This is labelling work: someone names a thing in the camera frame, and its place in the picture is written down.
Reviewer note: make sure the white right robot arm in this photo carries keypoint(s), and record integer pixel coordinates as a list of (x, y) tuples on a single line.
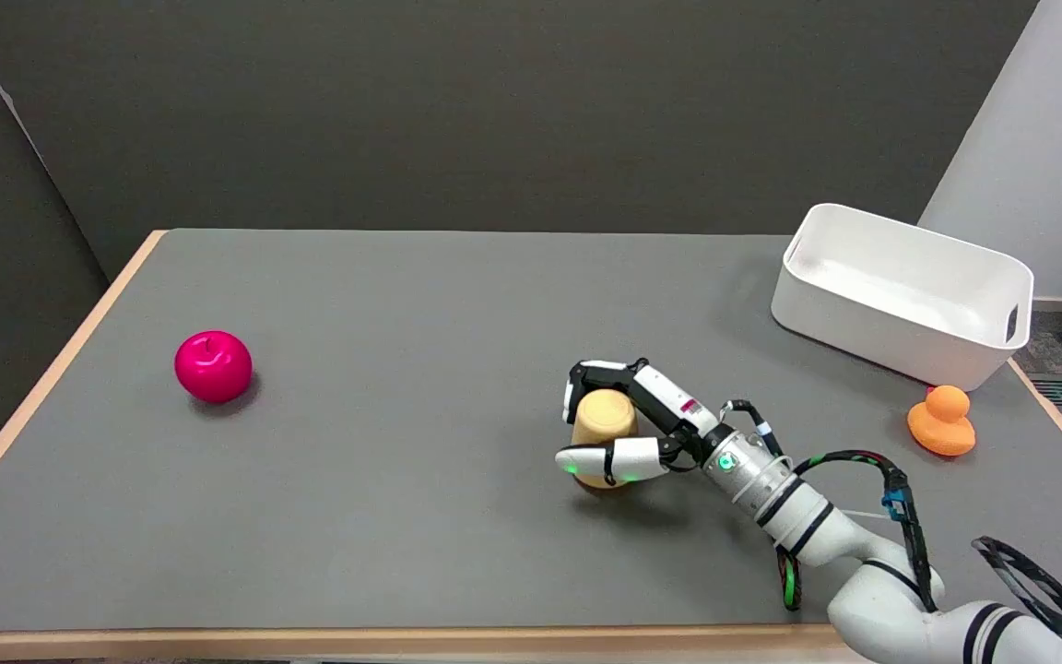
[(863, 572)]

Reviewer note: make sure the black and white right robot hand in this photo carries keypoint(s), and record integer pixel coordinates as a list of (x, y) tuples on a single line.
[(658, 417)]

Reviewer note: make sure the yellow cup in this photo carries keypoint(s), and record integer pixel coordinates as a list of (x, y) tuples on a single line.
[(603, 420)]

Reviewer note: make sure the magenta toy apple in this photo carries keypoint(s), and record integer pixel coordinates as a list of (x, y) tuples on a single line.
[(213, 366)]

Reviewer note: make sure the white plastic box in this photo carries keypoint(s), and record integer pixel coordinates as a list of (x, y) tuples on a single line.
[(900, 295)]

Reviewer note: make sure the orange rubber duck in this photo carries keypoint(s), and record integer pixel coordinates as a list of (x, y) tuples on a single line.
[(942, 420)]

